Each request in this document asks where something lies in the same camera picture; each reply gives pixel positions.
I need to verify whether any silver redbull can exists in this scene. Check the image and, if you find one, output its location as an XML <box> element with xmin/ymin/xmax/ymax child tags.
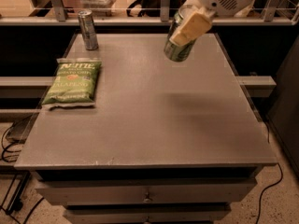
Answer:
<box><xmin>78</xmin><ymin>10</ymin><xmax>98</xmax><ymax>50</ymax></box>

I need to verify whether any green soda can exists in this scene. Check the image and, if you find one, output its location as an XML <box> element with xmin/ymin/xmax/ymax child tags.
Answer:
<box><xmin>164</xmin><ymin>6</ymin><xmax>195</xmax><ymax>62</ymax></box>

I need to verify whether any green jalapeno chips bag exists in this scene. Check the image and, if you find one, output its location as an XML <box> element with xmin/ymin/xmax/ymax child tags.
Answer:
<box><xmin>42</xmin><ymin>58</ymin><xmax>102</xmax><ymax>109</ymax></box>

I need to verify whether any black cable right floor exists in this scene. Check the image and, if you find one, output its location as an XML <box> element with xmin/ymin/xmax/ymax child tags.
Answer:
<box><xmin>254</xmin><ymin>121</ymin><xmax>284</xmax><ymax>224</ymax></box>

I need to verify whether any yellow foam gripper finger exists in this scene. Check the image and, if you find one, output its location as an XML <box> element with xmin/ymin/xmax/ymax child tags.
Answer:
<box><xmin>172</xmin><ymin>7</ymin><xmax>215</xmax><ymax>45</ymax></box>

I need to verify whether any lower grey drawer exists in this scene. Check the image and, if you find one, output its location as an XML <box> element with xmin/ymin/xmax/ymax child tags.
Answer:
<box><xmin>64</xmin><ymin>204</ymin><xmax>231</xmax><ymax>224</ymax></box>

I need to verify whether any grey metal railing shelf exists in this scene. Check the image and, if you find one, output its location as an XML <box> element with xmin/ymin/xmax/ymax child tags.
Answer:
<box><xmin>0</xmin><ymin>0</ymin><xmax>299</xmax><ymax>27</ymax></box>

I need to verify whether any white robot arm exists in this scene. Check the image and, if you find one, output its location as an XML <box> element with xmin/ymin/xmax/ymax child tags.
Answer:
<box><xmin>170</xmin><ymin>0</ymin><xmax>254</xmax><ymax>47</ymax></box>

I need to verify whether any grey drawer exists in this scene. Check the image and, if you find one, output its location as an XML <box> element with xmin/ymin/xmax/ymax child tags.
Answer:
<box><xmin>36</xmin><ymin>178</ymin><xmax>256</xmax><ymax>206</ymax></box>
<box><xmin>64</xmin><ymin>204</ymin><xmax>231</xmax><ymax>224</ymax></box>

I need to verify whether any upper grey drawer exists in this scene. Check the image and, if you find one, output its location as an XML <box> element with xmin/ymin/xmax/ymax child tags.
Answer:
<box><xmin>36</xmin><ymin>178</ymin><xmax>256</xmax><ymax>206</ymax></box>

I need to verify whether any black cables left floor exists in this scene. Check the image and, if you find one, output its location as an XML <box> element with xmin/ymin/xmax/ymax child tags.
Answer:
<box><xmin>0</xmin><ymin>115</ymin><xmax>45</xmax><ymax>224</ymax></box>

